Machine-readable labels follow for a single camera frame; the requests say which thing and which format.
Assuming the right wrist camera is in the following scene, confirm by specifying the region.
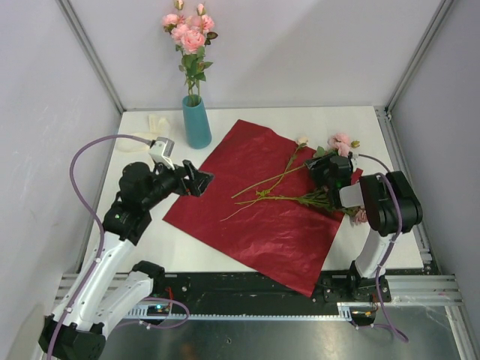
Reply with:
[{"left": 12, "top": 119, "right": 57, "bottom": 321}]
[{"left": 347, "top": 151, "right": 359, "bottom": 173}]

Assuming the teal conical vase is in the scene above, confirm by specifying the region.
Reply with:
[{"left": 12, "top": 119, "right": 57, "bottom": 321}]
[{"left": 182, "top": 95, "right": 212, "bottom": 149}]

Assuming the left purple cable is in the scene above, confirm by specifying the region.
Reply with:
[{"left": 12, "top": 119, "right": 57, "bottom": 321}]
[{"left": 45, "top": 134, "right": 155, "bottom": 360}]

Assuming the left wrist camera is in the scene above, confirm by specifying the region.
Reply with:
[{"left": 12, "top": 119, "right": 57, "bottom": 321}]
[{"left": 148, "top": 136, "right": 175, "bottom": 170}]

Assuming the dark red wrapping paper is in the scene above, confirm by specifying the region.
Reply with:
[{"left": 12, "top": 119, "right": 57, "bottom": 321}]
[{"left": 163, "top": 120, "right": 348, "bottom": 296}]

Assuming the purple cable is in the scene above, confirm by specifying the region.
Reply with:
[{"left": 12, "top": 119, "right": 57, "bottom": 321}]
[
  {"left": 358, "top": 152, "right": 410, "bottom": 344},
  {"left": 45, "top": 134, "right": 155, "bottom": 360}
]

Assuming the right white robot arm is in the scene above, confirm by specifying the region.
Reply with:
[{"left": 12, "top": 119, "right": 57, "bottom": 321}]
[{"left": 304, "top": 153, "right": 423, "bottom": 302}]

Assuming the cream ribbon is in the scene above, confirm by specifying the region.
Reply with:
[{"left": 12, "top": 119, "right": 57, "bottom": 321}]
[{"left": 115, "top": 114, "right": 172, "bottom": 153}]

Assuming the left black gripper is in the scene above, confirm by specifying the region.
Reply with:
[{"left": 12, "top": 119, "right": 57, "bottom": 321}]
[{"left": 142, "top": 157, "right": 214, "bottom": 210}]

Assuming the dark mauve rose stem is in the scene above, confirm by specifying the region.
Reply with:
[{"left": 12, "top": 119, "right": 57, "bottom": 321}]
[{"left": 236, "top": 190, "right": 368, "bottom": 224}]

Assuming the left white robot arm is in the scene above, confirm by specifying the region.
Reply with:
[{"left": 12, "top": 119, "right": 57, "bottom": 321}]
[{"left": 38, "top": 160, "right": 214, "bottom": 359}]

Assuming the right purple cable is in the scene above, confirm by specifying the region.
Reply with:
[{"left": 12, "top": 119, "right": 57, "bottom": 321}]
[{"left": 358, "top": 152, "right": 410, "bottom": 344}]

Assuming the grey slotted cable duct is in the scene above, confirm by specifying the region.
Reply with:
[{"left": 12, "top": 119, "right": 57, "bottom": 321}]
[{"left": 124, "top": 303, "right": 376, "bottom": 323}]

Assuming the pink rose stem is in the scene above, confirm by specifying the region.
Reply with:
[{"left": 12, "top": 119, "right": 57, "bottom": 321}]
[
  {"left": 181, "top": 2, "right": 218, "bottom": 97},
  {"left": 231, "top": 133, "right": 362, "bottom": 200},
  {"left": 162, "top": 0, "right": 199, "bottom": 107}
]

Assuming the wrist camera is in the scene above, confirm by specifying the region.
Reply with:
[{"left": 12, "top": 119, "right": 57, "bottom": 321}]
[
  {"left": 148, "top": 136, "right": 175, "bottom": 170},
  {"left": 347, "top": 151, "right": 359, "bottom": 173}
]

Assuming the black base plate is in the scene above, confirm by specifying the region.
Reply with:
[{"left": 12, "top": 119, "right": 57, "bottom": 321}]
[{"left": 153, "top": 270, "right": 392, "bottom": 314}]

